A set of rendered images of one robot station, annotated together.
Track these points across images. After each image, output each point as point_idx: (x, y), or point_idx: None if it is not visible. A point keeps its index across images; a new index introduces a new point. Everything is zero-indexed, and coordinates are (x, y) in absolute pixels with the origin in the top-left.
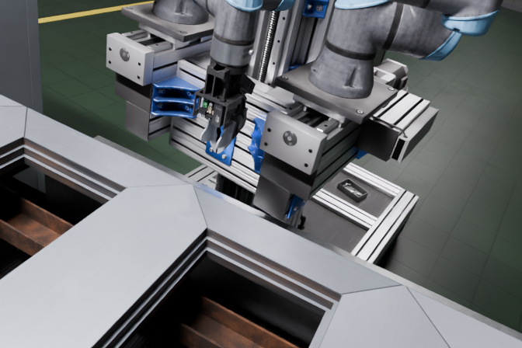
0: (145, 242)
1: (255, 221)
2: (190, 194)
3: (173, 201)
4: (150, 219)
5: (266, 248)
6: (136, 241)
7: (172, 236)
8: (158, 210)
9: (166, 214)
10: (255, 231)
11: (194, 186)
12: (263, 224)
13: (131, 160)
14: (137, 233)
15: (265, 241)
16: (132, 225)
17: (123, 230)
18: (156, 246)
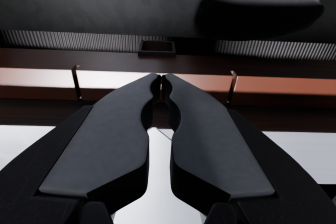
0: (170, 220)
1: (292, 143)
2: (167, 147)
3: (155, 170)
4: (151, 201)
5: (312, 174)
6: (161, 223)
7: (190, 206)
8: (150, 189)
9: (162, 188)
10: (294, 157)
11: (161, 130)
12: (306, 141)
13: (19, 133)
14: (154, 217)
15: (310, 165)
16: (142, 213)
17: (139, 220)
18: (183, 219)
